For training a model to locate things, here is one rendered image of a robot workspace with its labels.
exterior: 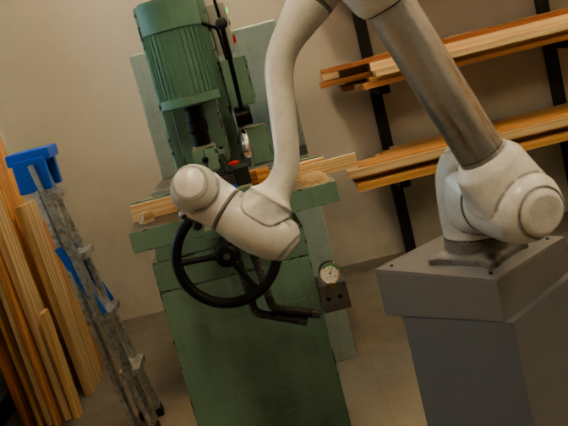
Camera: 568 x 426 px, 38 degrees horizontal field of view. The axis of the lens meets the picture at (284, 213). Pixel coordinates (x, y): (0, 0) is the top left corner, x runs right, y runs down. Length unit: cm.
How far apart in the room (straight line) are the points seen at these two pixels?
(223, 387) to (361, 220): 254
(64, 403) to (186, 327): 142
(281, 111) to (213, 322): 86
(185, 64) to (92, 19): 247
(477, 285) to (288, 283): 69
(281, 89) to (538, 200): 57
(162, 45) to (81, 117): 249
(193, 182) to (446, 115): 52
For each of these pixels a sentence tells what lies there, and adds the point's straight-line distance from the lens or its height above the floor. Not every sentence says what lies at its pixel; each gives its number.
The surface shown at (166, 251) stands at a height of 82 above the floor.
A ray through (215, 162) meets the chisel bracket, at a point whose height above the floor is 102.
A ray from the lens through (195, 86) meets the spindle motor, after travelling 240.
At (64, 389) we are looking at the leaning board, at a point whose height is 14.
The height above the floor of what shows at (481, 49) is 106.
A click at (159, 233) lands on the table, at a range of 237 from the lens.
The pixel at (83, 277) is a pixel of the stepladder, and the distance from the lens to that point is 317.
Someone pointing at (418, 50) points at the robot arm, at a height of 122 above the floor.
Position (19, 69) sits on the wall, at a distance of 493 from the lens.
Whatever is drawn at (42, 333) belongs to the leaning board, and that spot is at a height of 39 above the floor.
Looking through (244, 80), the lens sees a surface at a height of 122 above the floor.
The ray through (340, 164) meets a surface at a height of 92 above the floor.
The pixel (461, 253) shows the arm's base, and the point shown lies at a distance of 199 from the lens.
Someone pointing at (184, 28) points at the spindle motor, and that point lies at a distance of 241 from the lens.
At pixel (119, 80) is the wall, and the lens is 481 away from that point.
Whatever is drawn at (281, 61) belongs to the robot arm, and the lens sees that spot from 177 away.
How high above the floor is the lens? 128
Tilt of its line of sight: 11 degrees down
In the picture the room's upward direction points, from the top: 14 degrees counter-clockwise
